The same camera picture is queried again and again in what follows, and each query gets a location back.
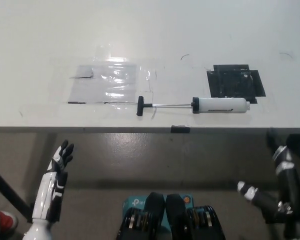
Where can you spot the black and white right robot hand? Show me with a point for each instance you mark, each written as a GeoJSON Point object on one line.
{"type": "Point", "coordinates": [290, 190]}

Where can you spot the small white air pump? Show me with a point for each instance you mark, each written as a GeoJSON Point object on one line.
{"type": "Point", "coordinates": [220, 105]}

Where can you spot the red and white shoe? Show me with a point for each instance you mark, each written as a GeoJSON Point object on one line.
{"type": "Point", "coordinates": [5, 220]}

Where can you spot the teal cardboard router box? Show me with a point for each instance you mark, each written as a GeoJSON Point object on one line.
{"type": "Point", "coordinates": [132, 202]}

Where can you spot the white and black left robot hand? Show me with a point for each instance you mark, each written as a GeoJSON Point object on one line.
{"type": "Point", "coordinates": [43, 200]}

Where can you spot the small black tape piece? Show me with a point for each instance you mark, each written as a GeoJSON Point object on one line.
{"type": "Point", "coordinates": [180, 129]}

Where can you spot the black table leg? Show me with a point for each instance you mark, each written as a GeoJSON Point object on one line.
{"type": "Point", "coordinates": [7, 190]}

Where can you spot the black tape patch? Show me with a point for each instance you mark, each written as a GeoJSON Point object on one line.
{"type": "Point", "coordinates": [230, 82]}

